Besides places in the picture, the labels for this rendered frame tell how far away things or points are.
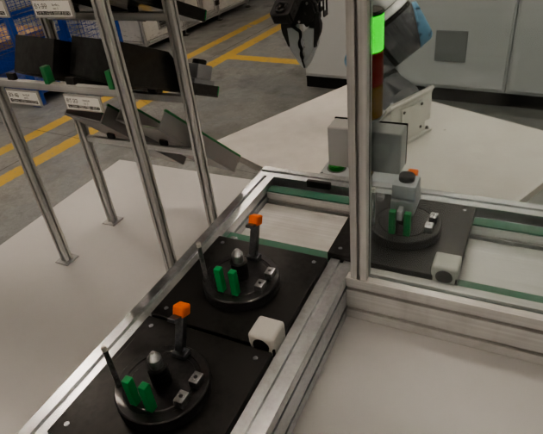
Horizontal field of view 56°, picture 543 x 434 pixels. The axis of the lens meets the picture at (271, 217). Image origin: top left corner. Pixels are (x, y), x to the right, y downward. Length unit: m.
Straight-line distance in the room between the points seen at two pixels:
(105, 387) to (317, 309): 0.36
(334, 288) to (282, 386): 0.22
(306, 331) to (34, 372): 0.52
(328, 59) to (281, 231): 3.37
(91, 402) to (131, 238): 0.58
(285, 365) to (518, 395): 0.37
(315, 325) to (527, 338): 0.34
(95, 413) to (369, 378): 0.44
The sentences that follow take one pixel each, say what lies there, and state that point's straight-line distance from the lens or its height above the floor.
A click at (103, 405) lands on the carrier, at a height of 0.97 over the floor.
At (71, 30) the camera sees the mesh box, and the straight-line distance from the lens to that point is 5.55.
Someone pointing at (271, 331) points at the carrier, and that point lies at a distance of 0.82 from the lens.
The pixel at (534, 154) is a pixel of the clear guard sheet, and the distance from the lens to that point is 0.77.
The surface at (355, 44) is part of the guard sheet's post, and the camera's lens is 0.75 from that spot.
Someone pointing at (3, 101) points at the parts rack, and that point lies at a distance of 1.16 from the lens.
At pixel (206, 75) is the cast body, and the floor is 1.24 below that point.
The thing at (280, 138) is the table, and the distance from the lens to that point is 1.71.
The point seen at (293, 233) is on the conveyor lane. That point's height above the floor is 0.92.
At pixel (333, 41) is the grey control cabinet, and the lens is 4.38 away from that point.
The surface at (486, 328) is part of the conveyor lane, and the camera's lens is 0.95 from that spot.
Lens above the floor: 1.59
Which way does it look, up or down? 34 degrees down
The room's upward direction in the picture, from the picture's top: 7 degrees counter-clockwise
